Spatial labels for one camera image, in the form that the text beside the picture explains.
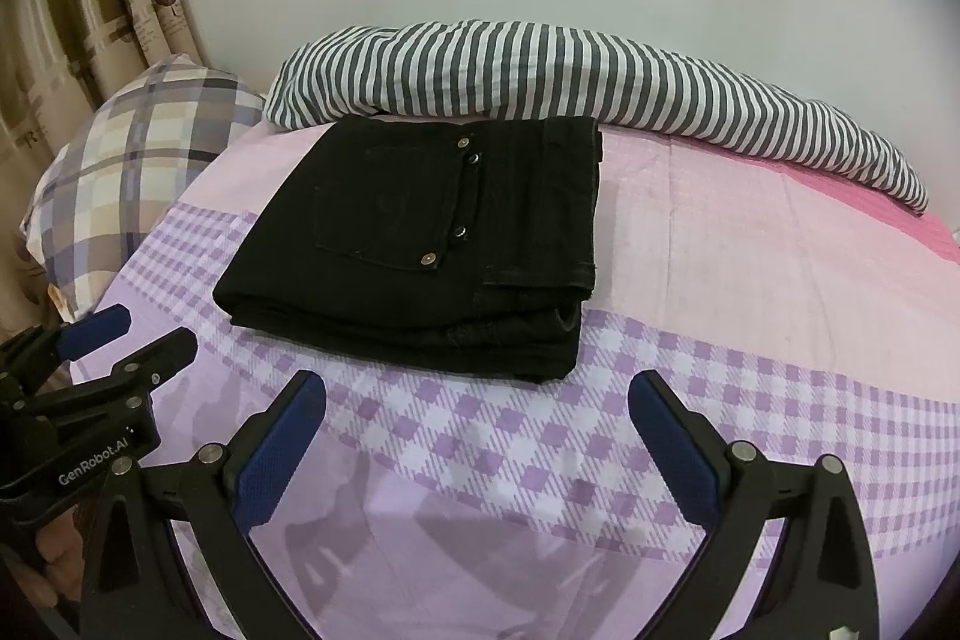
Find person's left hand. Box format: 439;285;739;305
11;521;85;615

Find black pants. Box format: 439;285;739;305
214;115;605;384

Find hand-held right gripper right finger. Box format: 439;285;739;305
628;370;880;640

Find pink purple checked bed sheet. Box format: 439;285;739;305
71;119;960;640

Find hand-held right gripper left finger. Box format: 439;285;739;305
79;370;331;640

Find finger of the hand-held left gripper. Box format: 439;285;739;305
32;325;200;421
0;302;134;395

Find grey white striped blanket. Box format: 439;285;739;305
264;17;931;214

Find plaid pillow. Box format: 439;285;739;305
19;53;267;322

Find beige patterned curtain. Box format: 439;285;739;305
0;0;215;341

